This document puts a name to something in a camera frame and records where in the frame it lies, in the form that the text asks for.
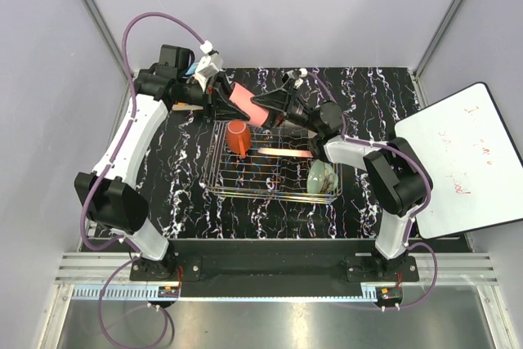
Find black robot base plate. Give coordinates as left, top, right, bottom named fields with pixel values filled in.
left=130, top=239, right=419, bottom=302

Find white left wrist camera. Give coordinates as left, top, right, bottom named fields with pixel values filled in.
left=193, top=50, right=223, bottom=91

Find green ceramic bowl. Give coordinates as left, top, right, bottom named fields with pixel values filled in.
left=306, top=159, right=339, bottom=195

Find wooden board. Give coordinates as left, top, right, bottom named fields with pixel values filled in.
left=172, top=102, right=203, bottom=111

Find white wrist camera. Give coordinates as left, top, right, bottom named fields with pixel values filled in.
left=282, top=68, right=308, bottom=90
left=193, top=50, right=223, bottom=91

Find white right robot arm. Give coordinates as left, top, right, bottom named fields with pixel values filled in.
left=250, top=87, right=432, bottom=281

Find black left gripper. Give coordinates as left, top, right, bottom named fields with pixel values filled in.
left=180, top=72, right=253, bottom=123

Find orange ceramic mug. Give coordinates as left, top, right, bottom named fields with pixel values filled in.
left=226, top=120, right=252, bottom=159

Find wire dish rack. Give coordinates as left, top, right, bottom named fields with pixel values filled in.
left=203, top=122, right=342, bottom=204

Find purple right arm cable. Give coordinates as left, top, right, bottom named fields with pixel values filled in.
left=300, top=69, right=439, bottom=311

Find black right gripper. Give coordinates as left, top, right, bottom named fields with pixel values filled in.
left=250, top=78, right=321, bottom=136

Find blue headphones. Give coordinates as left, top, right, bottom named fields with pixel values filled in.
left=185, top=62, right=199, bottom=78

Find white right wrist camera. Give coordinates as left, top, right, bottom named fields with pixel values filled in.
left=282, top=68, right=308, bottom=90

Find white whiteboard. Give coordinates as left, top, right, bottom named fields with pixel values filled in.
left=395, top=83, right=522, bottom=239

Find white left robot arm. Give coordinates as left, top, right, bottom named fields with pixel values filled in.
left=74, top=42, right=249, bottom=280

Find pink plastic cup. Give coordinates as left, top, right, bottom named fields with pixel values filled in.
left=230, top=83, right=269, bottom=127

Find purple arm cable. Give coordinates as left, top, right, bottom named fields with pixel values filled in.
left=300, top=69, right=439, bottom=311
left=81, top=12, right=213, bottom=348

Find pink and cream plate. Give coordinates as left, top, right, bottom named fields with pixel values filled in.
left=257, top=147, right=313, bottom=159

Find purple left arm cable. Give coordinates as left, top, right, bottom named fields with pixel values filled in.
left=81, top=12, right=213, bottom=348

